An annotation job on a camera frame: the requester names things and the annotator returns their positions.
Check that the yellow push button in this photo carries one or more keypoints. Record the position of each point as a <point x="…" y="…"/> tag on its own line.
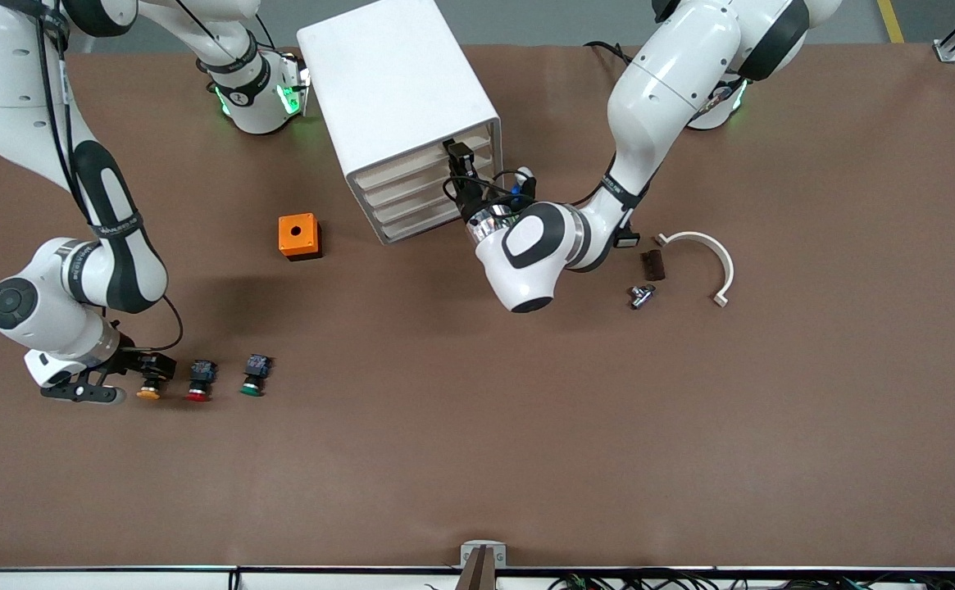
<point x="147" y="395"/>

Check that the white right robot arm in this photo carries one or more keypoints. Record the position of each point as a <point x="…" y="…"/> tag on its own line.
<point x="2" y="82"/>

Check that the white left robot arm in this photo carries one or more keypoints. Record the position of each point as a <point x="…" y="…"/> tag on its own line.
<point x="674" y="74"/>

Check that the red push button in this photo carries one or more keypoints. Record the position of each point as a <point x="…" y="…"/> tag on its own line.
<point x="201" y="379"/>

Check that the green push button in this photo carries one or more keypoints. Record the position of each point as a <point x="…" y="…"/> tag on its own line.
<point x="255" y="375"/>

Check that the brown terminal block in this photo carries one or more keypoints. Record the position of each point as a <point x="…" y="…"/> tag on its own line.
<point x="655" y="265"/>

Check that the small silver metal connector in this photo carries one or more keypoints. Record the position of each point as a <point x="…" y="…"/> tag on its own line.
<point x="642" y="296"/>

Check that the orange box with hole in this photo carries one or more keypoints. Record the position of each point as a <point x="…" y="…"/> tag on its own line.
<point x="297" y="233"/>

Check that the black switch white face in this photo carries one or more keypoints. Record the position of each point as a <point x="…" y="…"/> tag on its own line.
<point x="629" y="241"/>

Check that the white curved bracket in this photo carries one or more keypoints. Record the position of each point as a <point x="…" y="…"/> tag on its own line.
<point x="724" y="262"/>

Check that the grey metal table bracket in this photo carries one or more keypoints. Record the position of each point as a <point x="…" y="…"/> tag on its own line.
<point x="467" y="549"/>

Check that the brown camera post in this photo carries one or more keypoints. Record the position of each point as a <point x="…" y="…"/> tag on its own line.
<point x="479" y="574"/>

